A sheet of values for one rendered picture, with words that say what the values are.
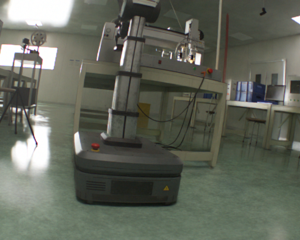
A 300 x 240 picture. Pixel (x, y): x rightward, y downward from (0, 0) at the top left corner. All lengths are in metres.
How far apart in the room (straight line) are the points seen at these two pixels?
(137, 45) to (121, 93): 0.28
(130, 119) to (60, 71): 8.04
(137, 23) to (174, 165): 0.79
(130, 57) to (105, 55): 0.96
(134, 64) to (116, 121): 0.32
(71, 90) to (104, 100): 1.41
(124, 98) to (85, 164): 0.44
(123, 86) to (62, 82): 7.96
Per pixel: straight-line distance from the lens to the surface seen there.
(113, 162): 1.07
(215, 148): 2.10
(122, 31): 1.74
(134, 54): 1.34
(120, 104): 1.30
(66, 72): 9.23
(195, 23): 2.47
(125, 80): 1.30
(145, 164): 1.10
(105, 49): 2.29
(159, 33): 2.38
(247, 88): 4.87
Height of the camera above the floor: 0.51
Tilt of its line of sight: 3 degrees down
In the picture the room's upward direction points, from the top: 7 degrees clockwise
